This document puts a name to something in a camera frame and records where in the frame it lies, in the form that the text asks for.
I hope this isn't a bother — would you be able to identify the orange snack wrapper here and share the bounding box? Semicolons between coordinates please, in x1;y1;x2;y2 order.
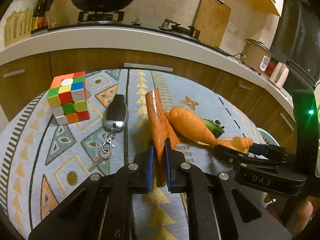
145;89;180;187

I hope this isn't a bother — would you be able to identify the green leafy vegetable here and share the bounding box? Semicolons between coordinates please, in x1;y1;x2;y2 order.
202;119;225;139

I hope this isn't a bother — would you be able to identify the black gas stove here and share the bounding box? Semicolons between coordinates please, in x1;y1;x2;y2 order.
49;11;230;56

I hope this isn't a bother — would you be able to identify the person's right hand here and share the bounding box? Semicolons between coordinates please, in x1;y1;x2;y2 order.
264;193;313;237

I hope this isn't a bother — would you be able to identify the light blue perforated trash basket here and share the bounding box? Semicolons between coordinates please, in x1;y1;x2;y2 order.
257;127;279;146

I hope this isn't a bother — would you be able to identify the beige slotted basket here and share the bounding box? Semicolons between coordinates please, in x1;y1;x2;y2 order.
4;9;34;47

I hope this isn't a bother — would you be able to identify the wooden cutting board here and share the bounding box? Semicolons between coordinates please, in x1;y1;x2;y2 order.
193;0;231;48

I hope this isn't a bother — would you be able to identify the dark sauce bottle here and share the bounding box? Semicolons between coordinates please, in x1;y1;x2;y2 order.
31;0;55;33

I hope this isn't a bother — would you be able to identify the black car key fob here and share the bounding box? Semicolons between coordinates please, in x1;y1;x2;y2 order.
103;94;129;132

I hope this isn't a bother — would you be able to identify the silver key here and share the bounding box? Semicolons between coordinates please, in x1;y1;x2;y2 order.
88;130;115;172

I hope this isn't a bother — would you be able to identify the colourful rubik's cube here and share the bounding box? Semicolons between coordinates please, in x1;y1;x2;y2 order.
47;71;90;126

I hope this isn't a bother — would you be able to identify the beige rice cooker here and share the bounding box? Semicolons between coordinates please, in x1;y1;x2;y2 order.
240;38;272;74

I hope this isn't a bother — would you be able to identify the white electric kettle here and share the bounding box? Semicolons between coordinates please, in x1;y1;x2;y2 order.
269;62;289;89

